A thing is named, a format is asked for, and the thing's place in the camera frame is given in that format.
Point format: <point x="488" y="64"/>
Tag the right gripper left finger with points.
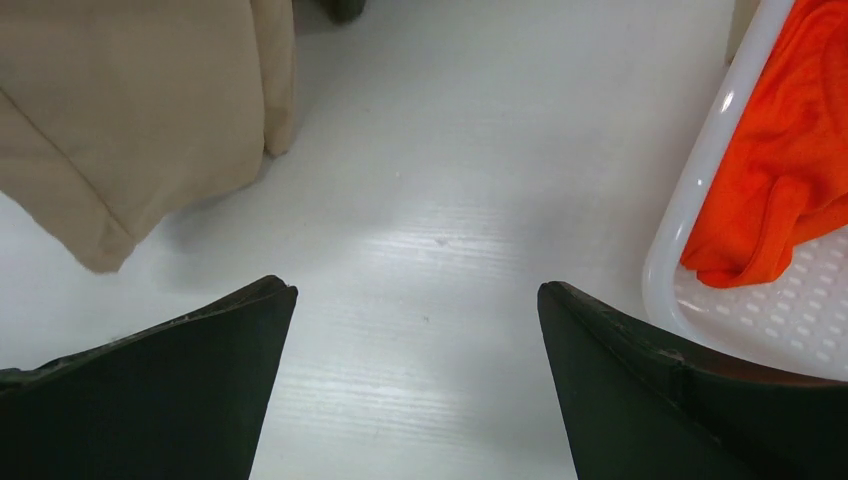
<point x="184" y="399"/>

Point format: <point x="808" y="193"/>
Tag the white plastic basket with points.
<point x="797" y="323"/>

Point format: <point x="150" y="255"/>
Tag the beige shorts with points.
<point x="115" y="114"/>

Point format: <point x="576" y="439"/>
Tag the orange shorts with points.
<point x="783" y="178"/>

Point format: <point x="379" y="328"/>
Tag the black shorts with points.
<point x="342" y="12"/>

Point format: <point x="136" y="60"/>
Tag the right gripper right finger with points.
<point x="639" y="402"/>

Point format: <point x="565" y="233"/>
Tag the wooden clothes rack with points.
<point x="742" y="16"/>

